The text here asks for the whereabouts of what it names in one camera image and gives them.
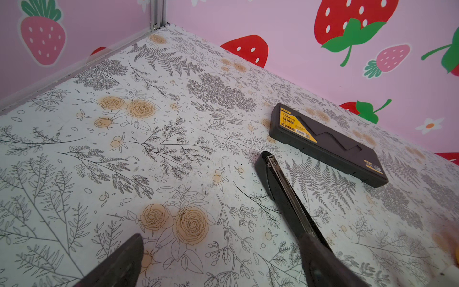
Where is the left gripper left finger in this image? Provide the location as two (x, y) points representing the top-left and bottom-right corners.
(74, 233), (144, 287)

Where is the yellow plastic tray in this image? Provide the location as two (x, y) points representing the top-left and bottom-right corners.
(455, 247), (459, 267)

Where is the black stapler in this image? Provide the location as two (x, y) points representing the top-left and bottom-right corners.
(255, 151), (330, 249)

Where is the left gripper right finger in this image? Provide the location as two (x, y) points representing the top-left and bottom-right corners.
(299, 234), (368, 287)

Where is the black tool case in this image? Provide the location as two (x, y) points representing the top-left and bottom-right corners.
(269, 103), (389, 188)

